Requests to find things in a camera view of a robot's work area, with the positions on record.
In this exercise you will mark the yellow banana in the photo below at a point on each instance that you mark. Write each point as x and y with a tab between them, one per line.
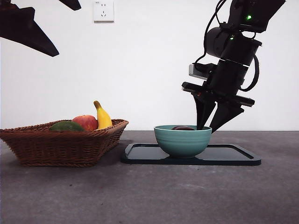
104	117

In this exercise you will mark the dark purple plum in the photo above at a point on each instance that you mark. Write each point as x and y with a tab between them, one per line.
183	128

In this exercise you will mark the green mango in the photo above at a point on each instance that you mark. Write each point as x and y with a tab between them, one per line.
66	127

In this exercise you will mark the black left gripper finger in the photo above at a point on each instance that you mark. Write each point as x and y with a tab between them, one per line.
23	30
72	4

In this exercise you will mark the black rectangular tray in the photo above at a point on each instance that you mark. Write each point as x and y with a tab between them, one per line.
144	156

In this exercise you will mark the brown wicker basket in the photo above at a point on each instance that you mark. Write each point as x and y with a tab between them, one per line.
58	149

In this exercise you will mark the red apple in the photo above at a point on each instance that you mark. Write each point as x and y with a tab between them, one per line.
86	121

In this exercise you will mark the teal ribbed bowl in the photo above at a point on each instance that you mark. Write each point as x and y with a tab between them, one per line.
183	142

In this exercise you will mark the white wall socket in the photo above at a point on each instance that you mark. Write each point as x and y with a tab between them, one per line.
104	11

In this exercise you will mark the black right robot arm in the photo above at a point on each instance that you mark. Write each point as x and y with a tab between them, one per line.
238	50

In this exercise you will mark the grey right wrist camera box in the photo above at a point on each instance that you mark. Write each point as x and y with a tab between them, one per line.
196	72

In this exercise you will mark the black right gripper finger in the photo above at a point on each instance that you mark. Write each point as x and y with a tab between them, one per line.
225	114
203	109

